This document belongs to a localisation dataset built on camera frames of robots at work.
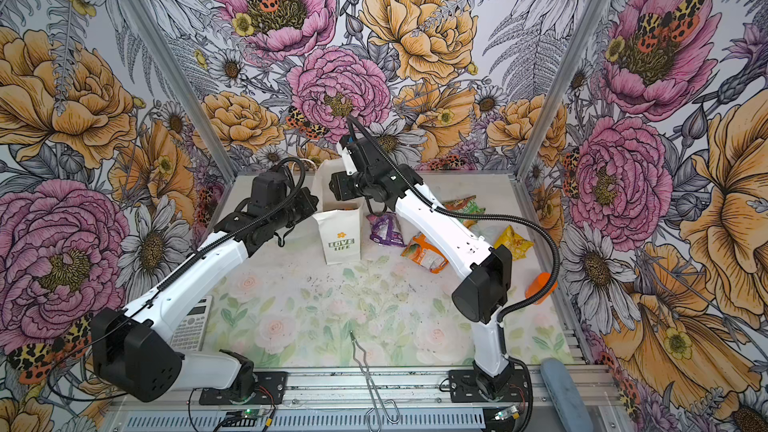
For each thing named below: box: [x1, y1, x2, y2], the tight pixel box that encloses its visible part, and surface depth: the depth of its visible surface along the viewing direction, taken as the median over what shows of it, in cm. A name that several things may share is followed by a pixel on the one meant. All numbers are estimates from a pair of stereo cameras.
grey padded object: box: [540, 357, 594, 432], surface depth 72 cm
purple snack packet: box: [366, 212, 406, 247], surface depth 102 cm
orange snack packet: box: [400, 232, 450, 274], surface depth 97 cm
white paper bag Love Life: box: [312, 157, 364, 265], surface depth 85 cm
